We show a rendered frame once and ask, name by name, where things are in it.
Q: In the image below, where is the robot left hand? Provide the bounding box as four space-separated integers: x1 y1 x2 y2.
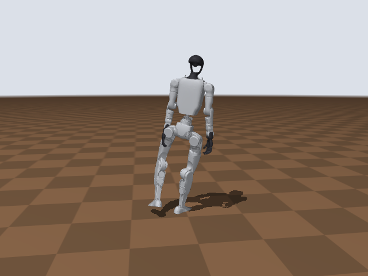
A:
162 124 169 147

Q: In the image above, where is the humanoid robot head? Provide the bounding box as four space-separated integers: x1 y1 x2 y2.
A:
187 55 204 80

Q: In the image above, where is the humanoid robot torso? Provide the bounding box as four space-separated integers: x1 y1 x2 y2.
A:
174 75 205 140

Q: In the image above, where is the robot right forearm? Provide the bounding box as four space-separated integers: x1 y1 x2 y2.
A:
205 108 214 137

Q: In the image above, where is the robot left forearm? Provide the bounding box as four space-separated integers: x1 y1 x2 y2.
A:
164 102 174 128

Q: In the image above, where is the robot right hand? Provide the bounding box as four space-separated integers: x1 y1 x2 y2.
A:
203 132 213 155

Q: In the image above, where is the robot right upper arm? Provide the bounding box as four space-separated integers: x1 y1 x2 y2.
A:
203 82 214 116

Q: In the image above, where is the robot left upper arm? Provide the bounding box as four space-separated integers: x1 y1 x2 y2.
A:
168 79 180 109

